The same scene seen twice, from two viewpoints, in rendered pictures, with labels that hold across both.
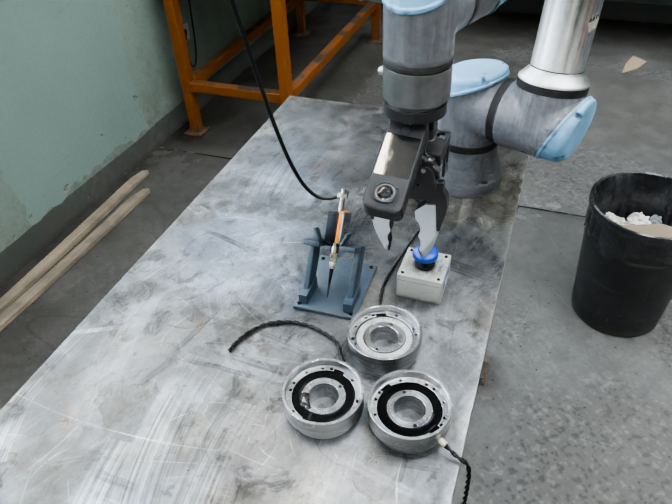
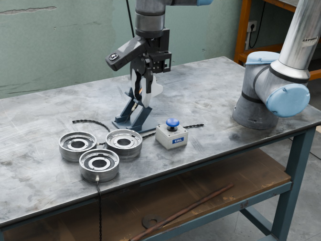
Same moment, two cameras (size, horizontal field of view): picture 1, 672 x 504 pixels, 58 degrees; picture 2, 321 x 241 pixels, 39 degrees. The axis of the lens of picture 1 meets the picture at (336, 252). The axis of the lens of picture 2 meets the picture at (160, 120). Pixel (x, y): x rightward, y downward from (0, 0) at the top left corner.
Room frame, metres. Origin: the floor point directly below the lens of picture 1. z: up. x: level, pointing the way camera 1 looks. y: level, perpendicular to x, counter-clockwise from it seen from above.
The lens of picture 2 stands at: (-0.26, -0.78, 1.55)
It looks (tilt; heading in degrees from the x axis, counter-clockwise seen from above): 30 degrees down; 35
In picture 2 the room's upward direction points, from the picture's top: 4 degrees clockwise
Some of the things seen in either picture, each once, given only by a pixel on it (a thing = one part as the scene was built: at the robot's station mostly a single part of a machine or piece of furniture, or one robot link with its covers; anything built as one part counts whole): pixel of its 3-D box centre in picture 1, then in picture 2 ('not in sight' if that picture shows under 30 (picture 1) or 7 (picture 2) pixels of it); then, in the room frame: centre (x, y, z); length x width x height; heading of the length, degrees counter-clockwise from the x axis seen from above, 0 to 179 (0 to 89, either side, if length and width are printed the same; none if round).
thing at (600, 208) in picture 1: (631, 258); not in sight; (1.41, -0.91, 0.21); 0.34 x 0.34 x 0.43
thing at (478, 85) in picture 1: (475, 100); (264, 73); (1.02, -0.27, 0.97); 0.13 x 0.12 x 0.14; 49
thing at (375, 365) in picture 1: (384, 340); (123, 144); (0.58, -0.06, 0.82); 0.10 x 0.10 x 0.04
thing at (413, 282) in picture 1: (425, 272); (173, 134); (0.72, -0.14, 0.82); 0.08 x 0.07 x 0.05; 158
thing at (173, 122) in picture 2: (424, 262); (172, 127); (0.71, -0.14, 0.85); 0.04 x 0.04 x 0.05
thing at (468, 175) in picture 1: (465, 155); (257, 104); (1.02, -0.26, 0.85); 0.15 x 0.15 x 0.10
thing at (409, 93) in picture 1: (413, 81); (149, 20); (0.63, -0.09, 1.18); 0.08 x 0.08 x 0.05
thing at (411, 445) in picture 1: (409, 412); (99, 166); (0.46, -0.08, 0.82); 0.10 x 0.10 x 0.04
